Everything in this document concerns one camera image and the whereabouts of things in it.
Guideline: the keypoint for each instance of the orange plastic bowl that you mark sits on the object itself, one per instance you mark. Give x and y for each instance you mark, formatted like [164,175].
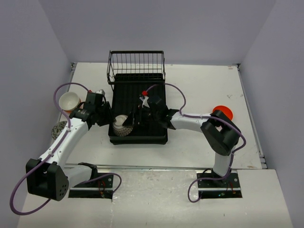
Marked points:
[69,111]
[225,110]

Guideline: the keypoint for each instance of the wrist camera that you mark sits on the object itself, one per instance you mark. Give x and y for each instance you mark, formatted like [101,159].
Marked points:
[144,98]
[100,92]

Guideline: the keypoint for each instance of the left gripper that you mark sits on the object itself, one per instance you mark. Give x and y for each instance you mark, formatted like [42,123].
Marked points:
[106,106]

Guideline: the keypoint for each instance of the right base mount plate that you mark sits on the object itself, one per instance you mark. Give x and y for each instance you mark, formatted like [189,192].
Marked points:
[223,189]

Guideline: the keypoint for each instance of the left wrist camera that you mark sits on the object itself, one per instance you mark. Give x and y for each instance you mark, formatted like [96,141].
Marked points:
[100,92]

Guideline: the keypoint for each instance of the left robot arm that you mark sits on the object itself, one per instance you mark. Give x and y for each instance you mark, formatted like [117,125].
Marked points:
[46,176]

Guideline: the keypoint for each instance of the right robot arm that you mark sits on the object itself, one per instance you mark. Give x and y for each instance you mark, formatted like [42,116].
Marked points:
[219,131]

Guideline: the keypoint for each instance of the beige ceramic bowl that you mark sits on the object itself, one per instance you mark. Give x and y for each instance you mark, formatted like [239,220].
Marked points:
[69,101]

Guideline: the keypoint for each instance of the black dish rack tray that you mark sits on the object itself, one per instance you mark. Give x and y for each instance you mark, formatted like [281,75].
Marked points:
[129,90]

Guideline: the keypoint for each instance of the black wire basket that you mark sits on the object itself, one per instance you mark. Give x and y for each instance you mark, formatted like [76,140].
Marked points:
[126,66]

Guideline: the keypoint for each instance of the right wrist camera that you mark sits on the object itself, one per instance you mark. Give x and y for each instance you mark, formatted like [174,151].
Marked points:
[144,98]

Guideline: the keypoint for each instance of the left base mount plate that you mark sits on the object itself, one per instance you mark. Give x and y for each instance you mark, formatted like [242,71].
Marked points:
[99,189]

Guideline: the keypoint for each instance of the base mount plate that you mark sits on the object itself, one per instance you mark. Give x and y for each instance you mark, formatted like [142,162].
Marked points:
[99,189]
[223,189]

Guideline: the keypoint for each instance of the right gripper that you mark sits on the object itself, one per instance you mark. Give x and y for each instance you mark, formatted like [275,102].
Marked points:
[141,122]

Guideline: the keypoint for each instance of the brown patterned white bowl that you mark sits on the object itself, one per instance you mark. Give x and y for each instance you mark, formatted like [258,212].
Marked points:
[119,129]

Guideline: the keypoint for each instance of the pink floral ceramic bowl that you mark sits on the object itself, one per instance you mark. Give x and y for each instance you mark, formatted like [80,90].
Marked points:
[57,129]

